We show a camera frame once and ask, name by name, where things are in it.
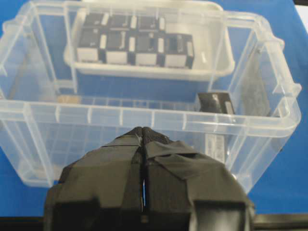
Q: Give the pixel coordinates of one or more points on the black box in case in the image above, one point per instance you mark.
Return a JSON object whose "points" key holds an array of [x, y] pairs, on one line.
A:
{"points": [[214, 102]]}

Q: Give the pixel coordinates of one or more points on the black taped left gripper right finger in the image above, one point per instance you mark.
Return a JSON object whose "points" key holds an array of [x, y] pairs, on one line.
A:
{"points": [[189, 191]]}

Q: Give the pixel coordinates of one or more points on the black box row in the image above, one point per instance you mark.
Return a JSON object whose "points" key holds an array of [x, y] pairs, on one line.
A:
{"points": [[179, 51], [151, 24], [89, 49], [150, 49], [123, 22], [120, 48], [97, 20]]}

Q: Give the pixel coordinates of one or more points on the translucent inner plastic tray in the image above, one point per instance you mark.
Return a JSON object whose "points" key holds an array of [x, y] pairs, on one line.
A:
{"points": [[205, 21]]}

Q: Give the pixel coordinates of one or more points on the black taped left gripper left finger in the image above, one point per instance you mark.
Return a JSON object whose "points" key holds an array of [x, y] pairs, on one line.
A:
{"points": [[101, 191]]}

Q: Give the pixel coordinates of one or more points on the clear plastic storage case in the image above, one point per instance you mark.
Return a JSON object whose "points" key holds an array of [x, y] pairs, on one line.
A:
{"points": [[51, 114]]}

